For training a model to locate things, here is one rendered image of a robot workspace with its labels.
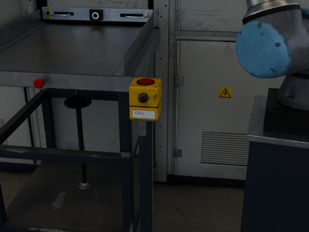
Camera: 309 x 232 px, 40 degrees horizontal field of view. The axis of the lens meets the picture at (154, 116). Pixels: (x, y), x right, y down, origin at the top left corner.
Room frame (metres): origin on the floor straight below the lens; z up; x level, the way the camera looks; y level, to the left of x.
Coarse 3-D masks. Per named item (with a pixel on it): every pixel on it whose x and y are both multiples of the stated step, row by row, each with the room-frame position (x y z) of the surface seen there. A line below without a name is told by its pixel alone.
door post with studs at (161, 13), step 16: (160, 0) 1.96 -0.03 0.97; (160, 16) 1.96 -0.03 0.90; (160, 32) 1.96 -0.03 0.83; (160, 48) 1.96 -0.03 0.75; (160, 64) 1.96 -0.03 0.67; (160, 112) 1.96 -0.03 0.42; (160, 128) 1.96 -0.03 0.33; (160, 144) 1.96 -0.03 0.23; (160, 160) 1.96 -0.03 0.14; (160, 176) 1.96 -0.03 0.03
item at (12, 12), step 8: (0, 0) 1.91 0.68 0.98; (8, 0) 1.97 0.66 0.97; (16, 0) 2.02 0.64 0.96; (24, 0) 2.04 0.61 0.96; (0, 8) 1.90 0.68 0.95; (8, 8) 1.96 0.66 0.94; (16, 8) 2.02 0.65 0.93; (24, 8) 2.03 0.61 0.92; (0, 16) 1.90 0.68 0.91; (8, 16) 1.95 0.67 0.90; (16, 16) 2.01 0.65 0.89; (24, 16) 2.06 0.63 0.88; (0, 24) 1.89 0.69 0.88
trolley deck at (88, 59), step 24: (24, 48) 1.62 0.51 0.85; (48, 48) 1.62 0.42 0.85; (72, 48) 1.62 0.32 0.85; (96, 48) 1.62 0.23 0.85; (120, 48) 1.62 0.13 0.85; (144, 48) 1.62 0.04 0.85; (0, 72) 1.35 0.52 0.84; (24, 72) 1.34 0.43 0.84; (48, 72) 1.33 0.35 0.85; (72, 72) 1.33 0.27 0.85; (96, 72) 1.33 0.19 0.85
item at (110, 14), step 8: (56, 8) 2.06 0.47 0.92; (64, 8) 2.06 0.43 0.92; (72, 8) 2.05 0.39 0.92; (80, 8) 2.04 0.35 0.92; (88, 8) 2.04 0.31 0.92; (96, 8) 2.04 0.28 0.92; (104, 8) 2.03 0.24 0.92; (112, 8) 2.03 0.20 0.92; (120, 8) 2.03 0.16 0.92; (128, 8) 2.03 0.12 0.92; (152, 8) 2.03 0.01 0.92; (56, 16) 2.06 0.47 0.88; (64, 16) 2.06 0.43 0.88; (72, 16) 2.05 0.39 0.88; (80, 16) 2.05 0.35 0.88; (88, 16) 2.04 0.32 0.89; (104, 16) 2.03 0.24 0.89; (112, 16) 2.03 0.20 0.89; (120, 16) 2.02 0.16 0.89; (136, 16) 2.01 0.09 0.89
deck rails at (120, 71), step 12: (36, 12) 2.02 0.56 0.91; (12, 24) 1.76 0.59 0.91; (24, 24) 1.88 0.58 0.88; (36, 24) 2.00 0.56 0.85; (0, 36) 1.65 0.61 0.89; (12, 36) 1.75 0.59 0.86; (24, 36) 1.79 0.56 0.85; (144, 36) 1.71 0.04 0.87; (0, 48) 1.61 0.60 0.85; (132, 48) 1.45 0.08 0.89; (132, 60) 1.44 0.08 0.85; (120, 72) 1.32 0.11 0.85
